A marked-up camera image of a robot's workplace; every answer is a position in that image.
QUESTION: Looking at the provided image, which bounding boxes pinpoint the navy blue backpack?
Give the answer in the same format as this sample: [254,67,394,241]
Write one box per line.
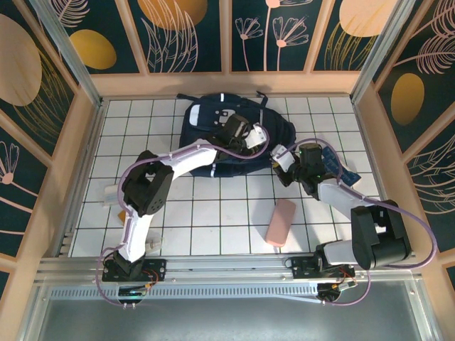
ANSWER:
[176,92,298,178]

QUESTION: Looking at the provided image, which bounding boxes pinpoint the pink pencil case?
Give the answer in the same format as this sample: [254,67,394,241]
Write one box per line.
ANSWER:
[265,198,296,247]

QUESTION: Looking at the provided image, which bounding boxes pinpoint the right wiring connector board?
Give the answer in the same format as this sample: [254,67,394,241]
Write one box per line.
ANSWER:
[317,278,358,305]

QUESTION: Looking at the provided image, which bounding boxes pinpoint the wiring connector board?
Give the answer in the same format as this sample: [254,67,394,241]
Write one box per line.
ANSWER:
[117,282,159,307]
[317,278,358,305]

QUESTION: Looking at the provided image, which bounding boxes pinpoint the grey metal sheet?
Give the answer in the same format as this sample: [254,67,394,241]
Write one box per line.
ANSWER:
[17,280,440,341]

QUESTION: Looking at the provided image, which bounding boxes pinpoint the left wiring connector board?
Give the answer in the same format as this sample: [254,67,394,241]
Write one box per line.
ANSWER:
[117,282,159,307]

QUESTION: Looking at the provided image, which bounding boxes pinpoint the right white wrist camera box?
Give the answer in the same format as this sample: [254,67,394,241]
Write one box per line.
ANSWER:
[272,144,296,168]

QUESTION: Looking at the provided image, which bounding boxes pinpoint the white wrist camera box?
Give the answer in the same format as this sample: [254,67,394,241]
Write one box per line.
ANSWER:
[244,123,268,149]
[272,144,296,168]

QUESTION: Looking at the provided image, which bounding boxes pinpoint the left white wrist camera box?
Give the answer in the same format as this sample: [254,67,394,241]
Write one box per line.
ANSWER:
[244,123,268,149]

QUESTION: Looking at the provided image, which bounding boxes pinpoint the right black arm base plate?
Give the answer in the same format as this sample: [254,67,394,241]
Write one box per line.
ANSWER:
[290,254,356,281]

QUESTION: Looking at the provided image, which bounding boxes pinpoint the aluminium mounting rail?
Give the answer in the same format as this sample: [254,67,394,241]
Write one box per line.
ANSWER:
[34,252,426,285]

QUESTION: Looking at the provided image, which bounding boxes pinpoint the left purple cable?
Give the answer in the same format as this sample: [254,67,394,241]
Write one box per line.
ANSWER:
[92,122,269,307]

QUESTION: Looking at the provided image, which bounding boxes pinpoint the purple cable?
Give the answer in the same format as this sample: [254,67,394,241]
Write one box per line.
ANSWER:
[92,122,269,307]
[277,138,438,307]

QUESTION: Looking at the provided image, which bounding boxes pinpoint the aluminium corner post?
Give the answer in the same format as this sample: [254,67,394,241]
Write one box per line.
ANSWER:
[349,0,417,104]
[30,0,105,108]

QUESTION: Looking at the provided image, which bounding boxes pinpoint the slotted grey cable duct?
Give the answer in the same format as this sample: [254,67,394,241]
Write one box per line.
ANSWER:
[49,283,323,305]

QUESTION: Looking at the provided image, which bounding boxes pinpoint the aluminium side rail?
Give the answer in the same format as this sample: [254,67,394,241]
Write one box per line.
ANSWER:
[56,99,107,257]

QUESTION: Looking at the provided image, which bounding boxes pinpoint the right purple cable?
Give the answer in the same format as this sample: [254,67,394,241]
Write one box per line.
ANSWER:
[277,138,438,307]

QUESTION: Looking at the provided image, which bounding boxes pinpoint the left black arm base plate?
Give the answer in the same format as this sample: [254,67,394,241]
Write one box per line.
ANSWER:
[102,258,168,283]

